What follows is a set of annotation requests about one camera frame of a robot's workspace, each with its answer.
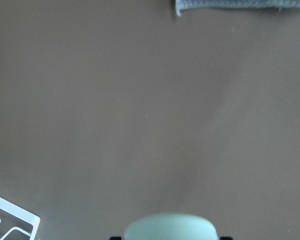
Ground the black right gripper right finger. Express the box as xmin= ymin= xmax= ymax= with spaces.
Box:
xmin=219 ymin=236 xmax=233 ymax=240

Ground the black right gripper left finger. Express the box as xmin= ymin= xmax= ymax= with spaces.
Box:
xmin=109 ymin=236 xmax=123 ymax=240

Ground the mint green cup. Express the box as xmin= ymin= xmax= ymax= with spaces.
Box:
xmin=122 ymin=212 xmax=219 ymax=240

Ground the grey folded cloth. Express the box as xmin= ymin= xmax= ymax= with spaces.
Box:
xmin=174 ymin=0 xmax=300 ymax=17

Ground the white wire cup holder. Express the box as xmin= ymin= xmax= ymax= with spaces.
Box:
xmin=0 ymin=197 xmax=41 ymax=240

